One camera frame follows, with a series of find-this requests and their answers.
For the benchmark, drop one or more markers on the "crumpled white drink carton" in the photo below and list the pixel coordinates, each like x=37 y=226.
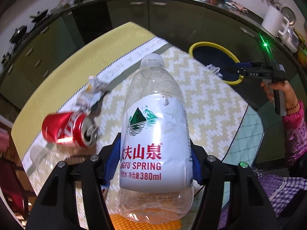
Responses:
x=90 y=95

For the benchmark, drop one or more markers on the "yellow bowl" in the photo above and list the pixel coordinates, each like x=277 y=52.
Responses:
x=302 y=55

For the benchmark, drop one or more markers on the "orange foam net sleeve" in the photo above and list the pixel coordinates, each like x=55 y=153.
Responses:
x=120 y=226

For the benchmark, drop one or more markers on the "black wok with lid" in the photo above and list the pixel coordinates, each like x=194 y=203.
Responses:
x=39 y=16
x=18 y=34

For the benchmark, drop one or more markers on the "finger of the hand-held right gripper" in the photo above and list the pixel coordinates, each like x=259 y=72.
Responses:
x=254 y=74
x=243 y=64

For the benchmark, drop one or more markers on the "white rice cooker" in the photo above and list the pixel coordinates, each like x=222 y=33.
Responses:
x=289 y=39

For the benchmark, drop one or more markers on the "person's right forearm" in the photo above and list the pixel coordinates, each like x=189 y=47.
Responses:
x=297 y=134

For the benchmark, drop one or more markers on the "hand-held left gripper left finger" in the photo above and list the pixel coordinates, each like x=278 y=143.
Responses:
x=111 y=165

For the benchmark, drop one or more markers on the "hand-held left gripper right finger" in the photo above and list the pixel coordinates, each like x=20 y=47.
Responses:
x=195 y=170

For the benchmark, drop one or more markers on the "clear plastic glove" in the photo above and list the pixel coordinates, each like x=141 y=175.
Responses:
x=215 y=70

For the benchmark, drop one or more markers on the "red wooden chair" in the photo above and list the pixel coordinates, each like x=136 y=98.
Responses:
x=12 y=184

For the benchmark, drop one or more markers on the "yellow-rimmed black trash bin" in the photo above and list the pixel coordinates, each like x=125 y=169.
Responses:
x=211 y=55

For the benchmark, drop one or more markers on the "green base cabinets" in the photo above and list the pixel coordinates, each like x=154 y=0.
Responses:
x=153 y=19

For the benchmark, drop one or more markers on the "purple plaid clothing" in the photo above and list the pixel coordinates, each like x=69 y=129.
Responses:
x=275 y=191

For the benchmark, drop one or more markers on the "red soda can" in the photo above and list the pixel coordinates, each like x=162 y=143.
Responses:
x=64 y=127

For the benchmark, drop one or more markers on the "clear plastic cup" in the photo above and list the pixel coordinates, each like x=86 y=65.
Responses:
x=40 y=155

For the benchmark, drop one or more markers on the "white electric kettle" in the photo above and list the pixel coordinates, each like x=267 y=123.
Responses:
x=272 y=19

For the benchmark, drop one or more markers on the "clear plastic water bottle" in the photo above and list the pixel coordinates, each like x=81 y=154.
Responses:
x=153 y=124

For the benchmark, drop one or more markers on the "round steel lid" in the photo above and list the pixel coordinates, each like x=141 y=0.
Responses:
x=287 y=12

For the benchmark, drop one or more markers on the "teal diamond tablecloth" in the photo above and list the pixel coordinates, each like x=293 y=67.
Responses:
x=249 y=134

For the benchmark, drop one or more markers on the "person's right hand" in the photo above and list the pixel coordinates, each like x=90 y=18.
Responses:
x=291 y=95

